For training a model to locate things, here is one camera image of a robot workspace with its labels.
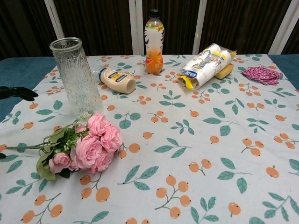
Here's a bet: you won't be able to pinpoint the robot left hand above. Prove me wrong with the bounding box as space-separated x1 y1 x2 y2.
0 85 39 101

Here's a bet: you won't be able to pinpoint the orange drink plastic bottle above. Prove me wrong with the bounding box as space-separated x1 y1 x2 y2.
144 9 165 75

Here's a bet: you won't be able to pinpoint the packaged white paper rolls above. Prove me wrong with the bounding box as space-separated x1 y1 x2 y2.
177 43 238 91

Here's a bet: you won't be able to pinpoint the pink rose bouquet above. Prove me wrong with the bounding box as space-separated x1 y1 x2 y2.
6 112 124 182

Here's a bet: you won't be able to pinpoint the mayonnaise squeeze bottle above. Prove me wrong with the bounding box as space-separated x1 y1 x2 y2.
93 68 137 95

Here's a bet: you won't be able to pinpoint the white frame post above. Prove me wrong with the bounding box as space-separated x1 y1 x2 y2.
191 0 209 56
43 0 65 40
267 0 299 55
131 0 147 56

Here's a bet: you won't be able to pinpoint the black pleated curtain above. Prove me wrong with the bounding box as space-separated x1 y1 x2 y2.
0 0 299 61

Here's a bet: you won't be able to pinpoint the fruit leaf print tablecloth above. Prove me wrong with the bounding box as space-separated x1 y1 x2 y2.
0 54 299 224

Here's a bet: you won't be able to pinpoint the pink patterned packet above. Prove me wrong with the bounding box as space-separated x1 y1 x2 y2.
242 66 284 86

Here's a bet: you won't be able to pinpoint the yellow sponge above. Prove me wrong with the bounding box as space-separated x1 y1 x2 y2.
214 62 235 80

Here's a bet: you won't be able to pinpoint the textured clear glass vase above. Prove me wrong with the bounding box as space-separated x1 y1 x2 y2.
49 37 105 117

